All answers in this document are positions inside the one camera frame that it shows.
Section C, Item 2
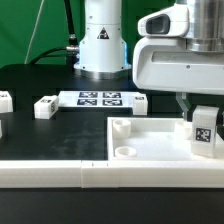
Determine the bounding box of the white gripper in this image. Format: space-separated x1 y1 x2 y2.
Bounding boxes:
132 37 224 120

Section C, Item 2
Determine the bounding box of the white square tabletop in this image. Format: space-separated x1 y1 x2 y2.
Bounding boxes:
107 117 224 161

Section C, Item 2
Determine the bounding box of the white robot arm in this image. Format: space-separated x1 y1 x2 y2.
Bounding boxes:
74 0 224 110

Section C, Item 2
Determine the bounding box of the white base tag plate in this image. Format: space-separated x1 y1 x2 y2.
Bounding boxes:
59 91 143 108

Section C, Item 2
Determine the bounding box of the white obstacle fence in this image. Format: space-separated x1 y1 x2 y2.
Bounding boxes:
0 133 224 189

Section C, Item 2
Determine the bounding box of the black cable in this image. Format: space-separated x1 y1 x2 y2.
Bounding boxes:
28 0 81 66

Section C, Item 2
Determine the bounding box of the white thin cable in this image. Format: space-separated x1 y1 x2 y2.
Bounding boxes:
24 0 46 65

